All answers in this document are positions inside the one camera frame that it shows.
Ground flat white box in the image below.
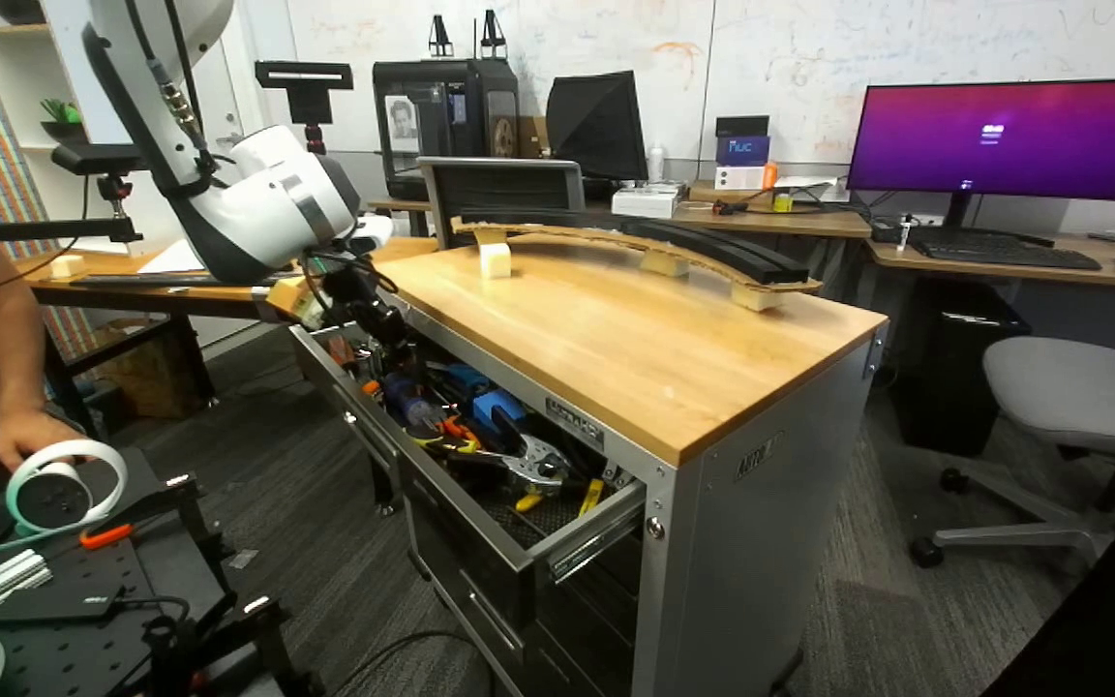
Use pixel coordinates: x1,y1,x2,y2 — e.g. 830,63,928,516
608,183,684,221

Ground black 3D printer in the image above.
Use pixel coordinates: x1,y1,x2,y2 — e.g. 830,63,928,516
368,55,524,206

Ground person hand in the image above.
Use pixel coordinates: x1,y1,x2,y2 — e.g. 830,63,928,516
0,405,84,474

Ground yellow handled tool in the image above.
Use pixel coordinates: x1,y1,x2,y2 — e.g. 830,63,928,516
508,475,608,521

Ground grey metal workbench cabinet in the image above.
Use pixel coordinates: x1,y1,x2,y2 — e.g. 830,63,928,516
365,237,892,697

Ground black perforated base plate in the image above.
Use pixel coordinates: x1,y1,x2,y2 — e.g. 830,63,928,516
0,474,319,697

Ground open grey tool drawer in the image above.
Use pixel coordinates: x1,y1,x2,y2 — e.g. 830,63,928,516
285,315,649,581

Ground black clip on printer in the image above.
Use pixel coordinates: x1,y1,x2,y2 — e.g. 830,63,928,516
475,6,511,63
427,11,458,63

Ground purple handled screwdriver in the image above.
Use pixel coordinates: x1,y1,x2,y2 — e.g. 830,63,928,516
380,375,442,437

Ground wide purple screen monitor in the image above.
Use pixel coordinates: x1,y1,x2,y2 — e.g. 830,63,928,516
842,72,1115,239

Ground small green plant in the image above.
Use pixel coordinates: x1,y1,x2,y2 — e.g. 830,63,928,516
38,95,90,135

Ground small white block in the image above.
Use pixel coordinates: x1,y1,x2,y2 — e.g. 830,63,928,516
475,237,517,284

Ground white shelf unit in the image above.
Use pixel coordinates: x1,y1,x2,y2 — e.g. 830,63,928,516
0,0,93,226

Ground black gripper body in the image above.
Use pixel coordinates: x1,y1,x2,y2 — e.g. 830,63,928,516
299,244,396,330

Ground black keyboard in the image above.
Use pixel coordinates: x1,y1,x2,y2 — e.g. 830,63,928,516
902,226,1103,276

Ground white tape roll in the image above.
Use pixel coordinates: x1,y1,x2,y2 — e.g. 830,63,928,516
0,437,131,538

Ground grey office chair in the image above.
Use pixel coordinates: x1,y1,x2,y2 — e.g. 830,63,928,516
906,334,1115,573

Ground grey framed box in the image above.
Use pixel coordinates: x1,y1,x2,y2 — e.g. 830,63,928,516
417,153,588,249

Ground black camera on boom arm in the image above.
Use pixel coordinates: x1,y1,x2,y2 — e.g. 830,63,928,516
0,138,155,252

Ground black monitor back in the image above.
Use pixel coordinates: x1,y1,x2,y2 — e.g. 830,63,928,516
542,66,649,201

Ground black floor cable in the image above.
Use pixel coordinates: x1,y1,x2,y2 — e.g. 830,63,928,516
321,625,500,697

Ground curved black strip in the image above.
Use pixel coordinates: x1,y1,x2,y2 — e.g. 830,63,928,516
608,208,826,292

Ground long wooden office desk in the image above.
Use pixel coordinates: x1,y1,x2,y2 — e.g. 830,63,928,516
670,191,1115,298

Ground curved wooden beam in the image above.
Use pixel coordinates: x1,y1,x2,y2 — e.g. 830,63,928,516
450,214,821,317

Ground orange handled clamp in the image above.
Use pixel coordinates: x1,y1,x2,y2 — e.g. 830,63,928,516
73,517,140,559

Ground orange handled pliers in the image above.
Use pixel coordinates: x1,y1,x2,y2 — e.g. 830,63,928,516
431,412,482,463

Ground black computer tower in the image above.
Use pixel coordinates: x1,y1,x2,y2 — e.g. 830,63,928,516
894,276,1028,455

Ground silver snips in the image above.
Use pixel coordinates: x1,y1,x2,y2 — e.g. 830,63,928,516
494,428,577,493

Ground blue and white box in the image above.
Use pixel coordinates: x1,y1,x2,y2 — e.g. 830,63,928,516
711,111,774,195

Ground wooden table with black legs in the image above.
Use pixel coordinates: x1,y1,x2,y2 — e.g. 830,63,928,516
10,233,442,437

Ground white adapter with cable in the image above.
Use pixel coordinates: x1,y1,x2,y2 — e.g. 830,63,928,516
892,208,950,254

